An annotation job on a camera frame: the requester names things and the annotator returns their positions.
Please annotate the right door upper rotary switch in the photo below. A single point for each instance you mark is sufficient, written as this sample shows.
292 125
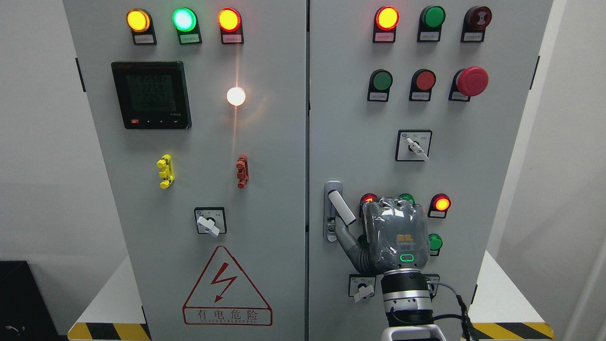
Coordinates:
413 145

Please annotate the black knob selector switch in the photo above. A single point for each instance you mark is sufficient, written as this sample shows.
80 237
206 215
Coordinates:
432 287

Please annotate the black box at left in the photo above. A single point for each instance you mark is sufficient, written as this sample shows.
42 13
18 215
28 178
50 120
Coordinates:
23 313

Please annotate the red electric hazard sign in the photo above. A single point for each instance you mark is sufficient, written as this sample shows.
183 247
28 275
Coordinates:
225 295

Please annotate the white lower rotary switch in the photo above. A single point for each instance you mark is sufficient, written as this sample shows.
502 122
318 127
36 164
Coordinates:
360 287

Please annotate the silver door handle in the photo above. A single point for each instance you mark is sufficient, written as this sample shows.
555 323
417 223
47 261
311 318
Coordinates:
335 206

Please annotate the black digital power meter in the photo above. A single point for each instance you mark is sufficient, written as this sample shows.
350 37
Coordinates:
152 94

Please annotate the yellow indicator light top left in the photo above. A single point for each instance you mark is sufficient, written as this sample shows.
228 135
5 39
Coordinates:
138 20

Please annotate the red lit indicator top right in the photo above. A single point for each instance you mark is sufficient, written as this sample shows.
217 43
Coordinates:
387 18

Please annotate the red push button upper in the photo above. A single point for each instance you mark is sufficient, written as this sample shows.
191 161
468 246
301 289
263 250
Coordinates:
423 80

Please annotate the door rotary switch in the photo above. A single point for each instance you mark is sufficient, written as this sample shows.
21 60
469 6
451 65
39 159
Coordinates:
210 221
413 145

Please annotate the white platform hazard striped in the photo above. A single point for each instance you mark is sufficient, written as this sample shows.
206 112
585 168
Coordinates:
499 310

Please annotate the green push button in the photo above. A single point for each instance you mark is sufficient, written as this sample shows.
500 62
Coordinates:
380 80
436 242

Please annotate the white glowing indicator light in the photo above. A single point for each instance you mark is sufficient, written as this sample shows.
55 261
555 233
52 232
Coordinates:
236 96

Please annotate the red emergency stop button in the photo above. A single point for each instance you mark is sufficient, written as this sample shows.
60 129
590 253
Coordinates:
472 81

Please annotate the green indicator top right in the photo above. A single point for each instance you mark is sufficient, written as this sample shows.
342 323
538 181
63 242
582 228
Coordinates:
433 16

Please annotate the green indicator middle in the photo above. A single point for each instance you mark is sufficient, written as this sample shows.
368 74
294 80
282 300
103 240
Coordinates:
408 197

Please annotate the lit red indicator left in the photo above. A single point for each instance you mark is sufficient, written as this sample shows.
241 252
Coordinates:
368 198

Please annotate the grey cabinet door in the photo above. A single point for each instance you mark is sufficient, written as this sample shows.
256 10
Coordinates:
266 220
414 110

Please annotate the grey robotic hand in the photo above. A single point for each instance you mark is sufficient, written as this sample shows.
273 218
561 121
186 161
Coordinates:
396 235

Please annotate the dark red buzzer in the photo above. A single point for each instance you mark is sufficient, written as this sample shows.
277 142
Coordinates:
478 18

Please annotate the grey right cabinet door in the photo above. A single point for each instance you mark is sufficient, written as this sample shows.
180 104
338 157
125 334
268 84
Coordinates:
414 110

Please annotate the green push button upper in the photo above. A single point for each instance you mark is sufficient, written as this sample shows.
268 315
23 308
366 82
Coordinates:
380 80

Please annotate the grey left cabinet door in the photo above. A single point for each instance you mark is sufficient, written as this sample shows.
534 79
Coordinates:
266 220

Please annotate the green push button lower right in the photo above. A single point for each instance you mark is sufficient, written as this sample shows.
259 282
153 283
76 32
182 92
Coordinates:
436 242

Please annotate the left door rotary switch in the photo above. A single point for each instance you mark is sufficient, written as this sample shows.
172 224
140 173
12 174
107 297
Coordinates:
210 221

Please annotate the red ringed yellow indicator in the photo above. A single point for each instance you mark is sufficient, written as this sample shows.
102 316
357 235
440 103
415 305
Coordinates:
229 19

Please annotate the green lit indicator light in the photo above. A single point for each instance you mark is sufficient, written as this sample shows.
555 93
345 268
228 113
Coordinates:
184 19

